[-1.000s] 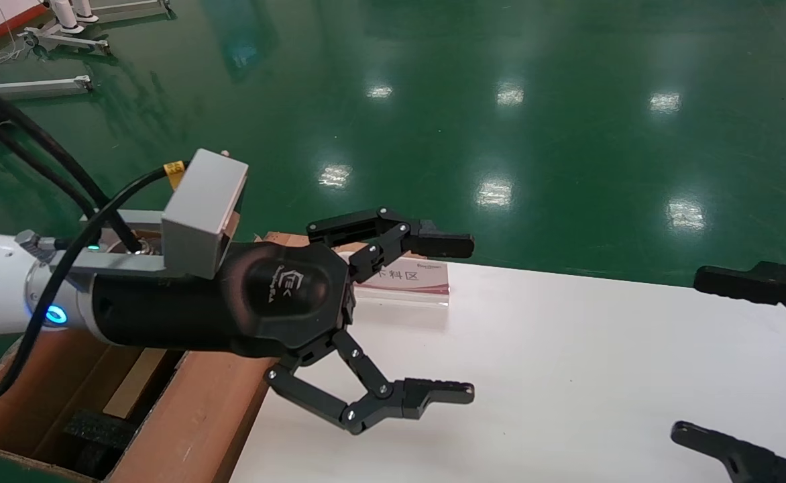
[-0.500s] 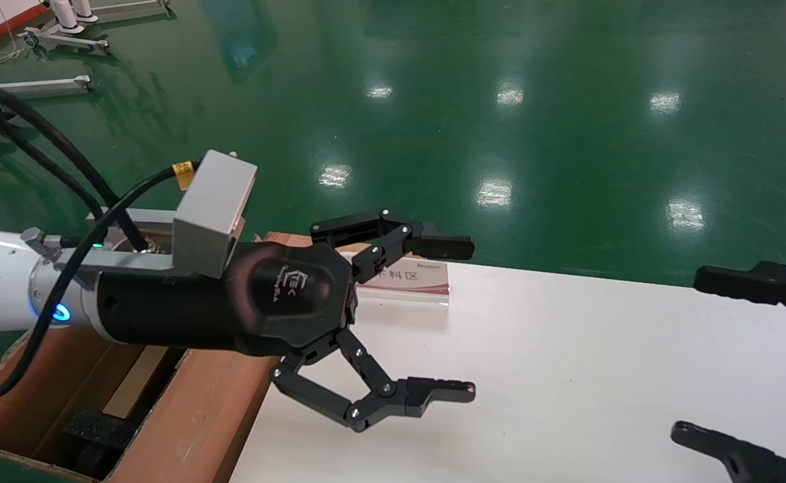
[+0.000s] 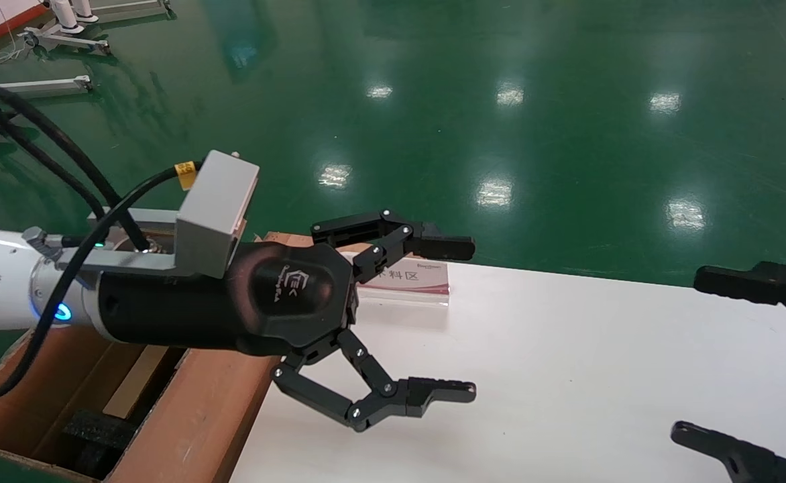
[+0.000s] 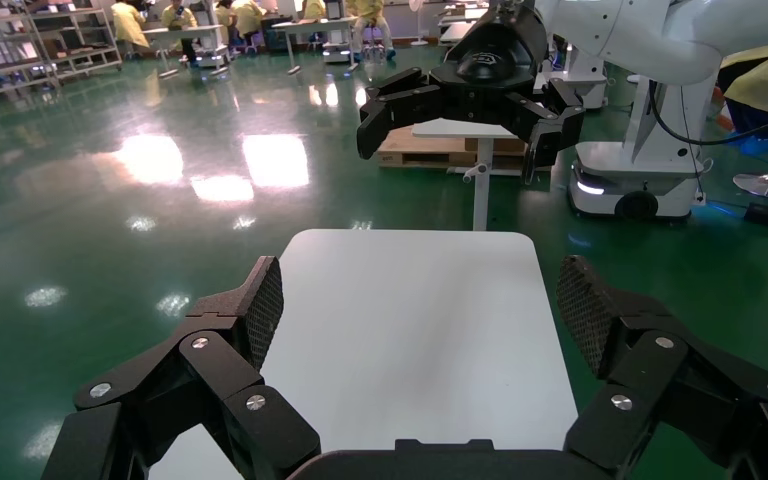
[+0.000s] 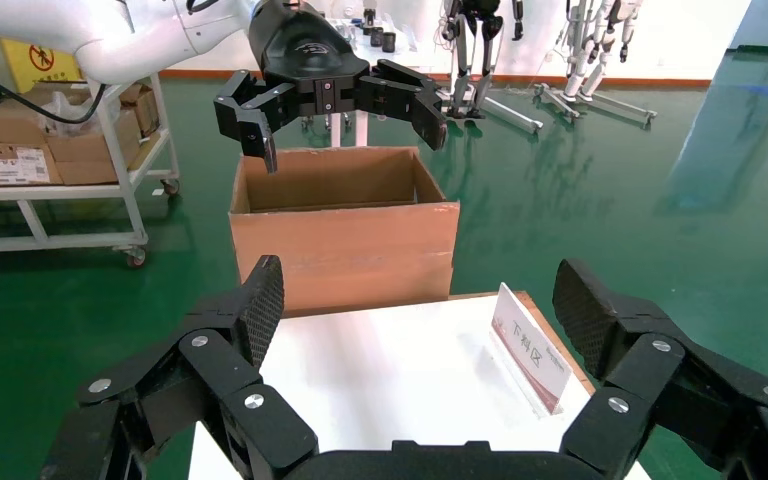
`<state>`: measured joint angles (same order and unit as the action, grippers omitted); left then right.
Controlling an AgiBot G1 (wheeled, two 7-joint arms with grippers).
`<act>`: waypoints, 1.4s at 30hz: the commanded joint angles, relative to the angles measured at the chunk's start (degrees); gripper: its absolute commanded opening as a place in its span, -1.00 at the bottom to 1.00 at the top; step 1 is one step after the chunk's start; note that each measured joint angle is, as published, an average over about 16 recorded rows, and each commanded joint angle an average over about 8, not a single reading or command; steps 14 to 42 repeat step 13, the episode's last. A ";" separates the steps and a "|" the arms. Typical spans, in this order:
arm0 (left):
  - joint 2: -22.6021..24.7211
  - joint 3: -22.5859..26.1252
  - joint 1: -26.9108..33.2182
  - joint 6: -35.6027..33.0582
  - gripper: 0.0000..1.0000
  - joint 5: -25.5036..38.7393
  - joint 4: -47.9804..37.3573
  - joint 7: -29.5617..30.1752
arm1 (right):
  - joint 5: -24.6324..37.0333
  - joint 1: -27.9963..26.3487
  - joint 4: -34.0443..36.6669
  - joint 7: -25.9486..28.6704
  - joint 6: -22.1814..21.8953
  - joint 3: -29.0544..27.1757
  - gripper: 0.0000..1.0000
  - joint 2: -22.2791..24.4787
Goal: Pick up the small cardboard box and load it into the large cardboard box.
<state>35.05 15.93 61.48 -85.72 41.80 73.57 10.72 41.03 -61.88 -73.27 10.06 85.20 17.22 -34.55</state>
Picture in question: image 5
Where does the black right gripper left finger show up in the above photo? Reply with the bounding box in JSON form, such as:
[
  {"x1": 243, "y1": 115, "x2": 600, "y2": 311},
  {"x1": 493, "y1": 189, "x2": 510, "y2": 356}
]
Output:
[{"x1": 39, "y1": 254, "x2": 323, "y2": 480}]

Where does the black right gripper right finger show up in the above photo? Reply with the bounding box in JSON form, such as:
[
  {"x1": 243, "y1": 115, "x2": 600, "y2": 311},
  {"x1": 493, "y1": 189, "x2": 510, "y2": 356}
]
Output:
[{"x1": 550, "y1": 257, "x2": 768, "y2": 480}]

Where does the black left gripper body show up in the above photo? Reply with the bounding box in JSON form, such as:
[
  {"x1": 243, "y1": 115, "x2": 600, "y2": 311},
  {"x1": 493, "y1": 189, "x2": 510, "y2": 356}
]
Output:
[{"x1": 248, "y1": 0, "x2": 372, "y2": 119}]

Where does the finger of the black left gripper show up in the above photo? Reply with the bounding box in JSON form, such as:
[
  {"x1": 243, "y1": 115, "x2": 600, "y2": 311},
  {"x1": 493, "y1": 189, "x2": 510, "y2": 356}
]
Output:
[
  {"x1": 356, "y1": 58, "x2": 450, "y2": 153},
  {"x1": 212, "y1": 68, "x2": 307, "y2": 176}
]

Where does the small plain cardboard box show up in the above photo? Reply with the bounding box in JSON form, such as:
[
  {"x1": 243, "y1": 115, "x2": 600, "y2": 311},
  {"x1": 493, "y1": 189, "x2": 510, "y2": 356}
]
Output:
[{"x1": 118, "y1": 82, "x2": 161, "y2": 138}]

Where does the large open cardboard box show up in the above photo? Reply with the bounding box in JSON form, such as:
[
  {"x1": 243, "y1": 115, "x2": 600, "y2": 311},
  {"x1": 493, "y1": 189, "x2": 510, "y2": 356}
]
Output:
[{"x1": 227, "y1": 145, "x2": 462, "y2": 320}]

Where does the cardboard box with white label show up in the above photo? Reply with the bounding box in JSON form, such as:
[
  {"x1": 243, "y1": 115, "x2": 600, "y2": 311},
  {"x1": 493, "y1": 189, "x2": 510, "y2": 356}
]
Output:
[{"x1": 0, "y1": 141, "x2": 65, "y2": 187}]

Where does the black silver humanoid robot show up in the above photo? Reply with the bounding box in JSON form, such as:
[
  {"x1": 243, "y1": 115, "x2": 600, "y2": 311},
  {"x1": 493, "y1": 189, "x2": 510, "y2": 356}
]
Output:
[{"x1": 439, "y1": 0, "x2": 526, "y2": 122}]

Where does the white metal cart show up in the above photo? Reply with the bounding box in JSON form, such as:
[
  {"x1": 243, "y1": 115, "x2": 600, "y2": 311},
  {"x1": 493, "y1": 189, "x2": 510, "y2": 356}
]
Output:
[{"x1": 0, "y1": 72, "x2": 184, "y2": 270}]

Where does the clear acrylic sign holder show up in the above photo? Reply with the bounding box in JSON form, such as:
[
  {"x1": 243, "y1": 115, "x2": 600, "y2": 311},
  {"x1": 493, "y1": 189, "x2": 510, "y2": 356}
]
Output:
[{"x1": 489, "y1": 282, "x2": 575, "y2": 417}]

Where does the clear plastic bag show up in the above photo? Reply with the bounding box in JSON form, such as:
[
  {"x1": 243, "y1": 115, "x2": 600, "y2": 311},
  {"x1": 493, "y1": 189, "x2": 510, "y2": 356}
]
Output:
[{"x1": 38, "y1": 88, "x2": 105, "y2": 138}]

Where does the yellow warning sign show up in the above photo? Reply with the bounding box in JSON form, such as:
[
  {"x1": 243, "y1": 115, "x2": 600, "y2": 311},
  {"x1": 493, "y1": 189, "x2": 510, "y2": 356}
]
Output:
[{"x1": 0, "y1": 37, "x2": 85, "y2": 95}]

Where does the white tube frame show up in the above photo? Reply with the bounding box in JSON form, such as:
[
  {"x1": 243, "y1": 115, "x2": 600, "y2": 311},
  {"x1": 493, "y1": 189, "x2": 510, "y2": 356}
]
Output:
[{"x1": 328, "y1": 111, "x2": 369, "y2": 149}]

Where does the white floor stand frame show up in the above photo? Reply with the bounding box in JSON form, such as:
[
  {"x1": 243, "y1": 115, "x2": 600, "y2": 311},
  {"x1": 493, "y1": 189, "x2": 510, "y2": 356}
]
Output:
[
  {"x1": 446, "y1": 84, "x2": 546, "y2": 135},
  {"x1": 532, "y1": 82, "x2": 659, "y2": 131}
]

